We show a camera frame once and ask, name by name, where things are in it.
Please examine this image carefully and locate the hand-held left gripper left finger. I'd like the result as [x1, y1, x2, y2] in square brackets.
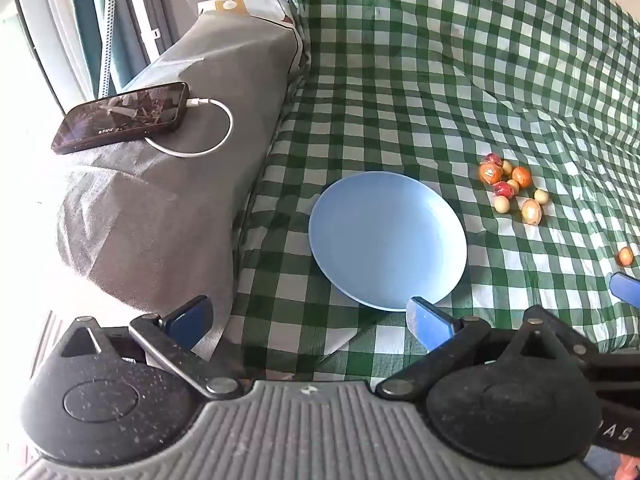
[52, 295, 243, 401]

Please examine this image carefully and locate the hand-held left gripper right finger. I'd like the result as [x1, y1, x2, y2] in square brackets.
[375, 296, 596, 403]

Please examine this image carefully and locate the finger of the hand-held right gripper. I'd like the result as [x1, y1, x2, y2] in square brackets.
[608, 271, 640, 307]

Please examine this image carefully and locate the light blue plate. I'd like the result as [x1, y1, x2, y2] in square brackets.
[308, 171, 468, 311]

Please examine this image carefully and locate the person's right hand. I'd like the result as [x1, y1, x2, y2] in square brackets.
[614, 452, 640, 480]

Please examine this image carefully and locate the black smartphone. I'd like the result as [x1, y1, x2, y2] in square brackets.
[50, 81, 191, 156]

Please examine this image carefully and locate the green checkered blanket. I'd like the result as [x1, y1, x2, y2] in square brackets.
[220, 0, 640, 386]

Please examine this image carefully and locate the white charging cable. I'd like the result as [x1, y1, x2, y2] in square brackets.
[142, 97, 235, 158]

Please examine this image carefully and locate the striped cord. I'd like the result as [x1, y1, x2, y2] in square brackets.
[97, 0, 123, 101]

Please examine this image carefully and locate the white window frame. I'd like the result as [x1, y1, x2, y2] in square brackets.
[10, 0, 176, 106]

